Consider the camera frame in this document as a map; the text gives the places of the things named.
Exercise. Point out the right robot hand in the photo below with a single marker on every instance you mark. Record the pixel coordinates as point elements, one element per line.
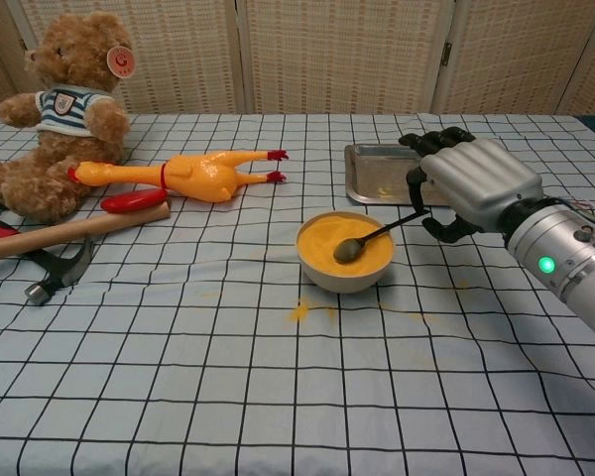
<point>481,178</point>

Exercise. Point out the black spoon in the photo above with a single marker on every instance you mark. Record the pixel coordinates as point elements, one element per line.
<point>347,249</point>

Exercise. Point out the silver metal tray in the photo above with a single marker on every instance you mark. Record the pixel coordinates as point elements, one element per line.
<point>377,173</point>

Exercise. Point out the white bowl of yellow powder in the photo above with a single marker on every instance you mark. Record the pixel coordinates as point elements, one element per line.
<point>342,282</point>

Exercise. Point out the orange powder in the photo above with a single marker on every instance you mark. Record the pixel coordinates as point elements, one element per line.
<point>317,243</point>

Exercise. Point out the yellow powder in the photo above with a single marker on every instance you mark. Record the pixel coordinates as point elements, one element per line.
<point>300,311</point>

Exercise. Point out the beige woven folding screen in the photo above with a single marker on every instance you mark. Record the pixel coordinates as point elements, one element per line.
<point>327,54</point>

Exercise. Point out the yellow rubber chicken toy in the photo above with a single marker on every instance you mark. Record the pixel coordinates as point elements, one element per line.
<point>203,173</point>

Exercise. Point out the brown teddy bear striped shirt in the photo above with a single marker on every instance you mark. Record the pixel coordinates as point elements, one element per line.
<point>64,149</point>

